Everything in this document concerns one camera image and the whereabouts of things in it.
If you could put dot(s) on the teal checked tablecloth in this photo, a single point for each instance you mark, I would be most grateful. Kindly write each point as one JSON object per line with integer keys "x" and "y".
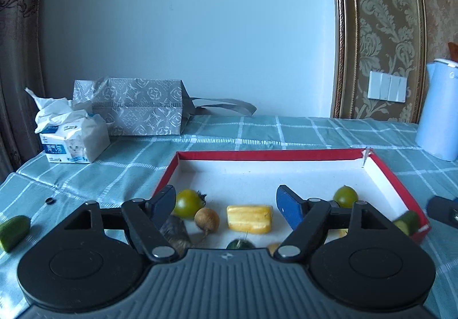
{"x": 107, "y": 168}

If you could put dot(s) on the grey patterned gift bag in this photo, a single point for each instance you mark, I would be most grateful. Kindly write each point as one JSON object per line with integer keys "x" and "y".
{"x": 143, "y": 107}

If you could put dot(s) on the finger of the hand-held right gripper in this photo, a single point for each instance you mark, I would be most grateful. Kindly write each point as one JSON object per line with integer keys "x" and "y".
{"x": 442, "y": 211}

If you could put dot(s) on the long cucumber piece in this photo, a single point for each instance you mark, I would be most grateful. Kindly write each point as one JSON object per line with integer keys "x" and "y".
{"x": 14, "y": 233}

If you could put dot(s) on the green pepper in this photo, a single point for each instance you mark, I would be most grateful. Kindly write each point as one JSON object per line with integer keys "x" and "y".
{"x": 239, "y": 244}

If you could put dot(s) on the light blue electric kettle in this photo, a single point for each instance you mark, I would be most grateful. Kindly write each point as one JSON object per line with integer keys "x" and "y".
{"x": 440, "y": 111}

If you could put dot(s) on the dark brown fruit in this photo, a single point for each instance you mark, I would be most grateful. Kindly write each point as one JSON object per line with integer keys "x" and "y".
{"x": 176, "y": 233}

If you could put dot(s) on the red cardboard box tray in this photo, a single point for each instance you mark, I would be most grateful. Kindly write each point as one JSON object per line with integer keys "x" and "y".
{"x": 257, "y": 179}

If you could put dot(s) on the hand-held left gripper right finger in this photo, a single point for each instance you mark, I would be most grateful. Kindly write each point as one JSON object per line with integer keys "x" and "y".
{"x": 289, "y": 208}

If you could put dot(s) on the white wall switch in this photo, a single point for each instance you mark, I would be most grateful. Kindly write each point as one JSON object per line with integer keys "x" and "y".
{"x": 387, "y": 86}

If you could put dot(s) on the brown curtain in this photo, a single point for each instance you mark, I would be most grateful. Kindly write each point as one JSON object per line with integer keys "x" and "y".
{"x": 18, "y": 54}

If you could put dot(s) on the reddish brown wooden board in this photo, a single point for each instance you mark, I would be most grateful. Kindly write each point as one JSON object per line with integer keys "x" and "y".
{"x": 453, "y": 51}

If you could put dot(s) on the white tissue pack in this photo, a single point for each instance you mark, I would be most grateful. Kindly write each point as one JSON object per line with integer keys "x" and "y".
{"x": 75, "y": 140}

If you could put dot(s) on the green tomato with stem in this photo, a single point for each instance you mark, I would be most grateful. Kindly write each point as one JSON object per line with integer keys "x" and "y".
{"x": 186, "y": 202}

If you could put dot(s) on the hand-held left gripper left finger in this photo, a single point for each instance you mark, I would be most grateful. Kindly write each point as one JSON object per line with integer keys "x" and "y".
{"x": 162, "y": 206}

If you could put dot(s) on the short cucumber piece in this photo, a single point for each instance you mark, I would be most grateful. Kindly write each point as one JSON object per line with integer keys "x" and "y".
{"x": 408, "y": 222}

